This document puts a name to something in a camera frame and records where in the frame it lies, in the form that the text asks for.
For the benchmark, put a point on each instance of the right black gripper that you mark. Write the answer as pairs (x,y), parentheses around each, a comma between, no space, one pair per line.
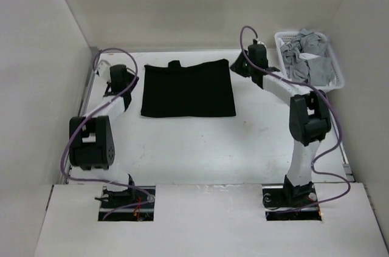
(236,67)

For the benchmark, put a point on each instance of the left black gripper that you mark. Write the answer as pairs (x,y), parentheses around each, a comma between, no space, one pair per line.
(135,82)

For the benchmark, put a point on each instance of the black tank top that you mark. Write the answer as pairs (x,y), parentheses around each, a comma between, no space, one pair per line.
(202,90)

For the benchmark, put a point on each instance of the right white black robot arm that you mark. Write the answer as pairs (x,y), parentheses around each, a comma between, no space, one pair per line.
(309,122)

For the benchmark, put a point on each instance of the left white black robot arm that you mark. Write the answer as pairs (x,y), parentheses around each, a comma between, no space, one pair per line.
(91,145)

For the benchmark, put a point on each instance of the grey tank top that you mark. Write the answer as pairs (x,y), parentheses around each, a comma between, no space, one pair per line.
(306,60)

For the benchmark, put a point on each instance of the white plastic basket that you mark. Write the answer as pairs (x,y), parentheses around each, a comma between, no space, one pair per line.
(337,83)

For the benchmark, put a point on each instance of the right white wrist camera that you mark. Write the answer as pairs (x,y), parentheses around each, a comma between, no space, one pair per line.
(258,41)

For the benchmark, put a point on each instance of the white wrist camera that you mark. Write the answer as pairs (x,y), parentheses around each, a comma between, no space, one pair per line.
(258,41)
(103,70)

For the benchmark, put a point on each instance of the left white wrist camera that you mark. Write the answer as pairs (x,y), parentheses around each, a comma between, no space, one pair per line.
(103,70)

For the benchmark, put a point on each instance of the aluminium frame rail left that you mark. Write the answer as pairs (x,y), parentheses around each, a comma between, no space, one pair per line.
(65,166)

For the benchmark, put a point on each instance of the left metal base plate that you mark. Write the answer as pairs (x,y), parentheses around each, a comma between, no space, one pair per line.
(125,206)

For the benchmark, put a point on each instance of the metal base plate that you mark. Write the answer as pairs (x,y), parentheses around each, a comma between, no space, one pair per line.
(125,206)
(278,208)

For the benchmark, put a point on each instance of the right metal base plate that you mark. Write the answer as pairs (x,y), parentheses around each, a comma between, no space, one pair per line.
(278,208)

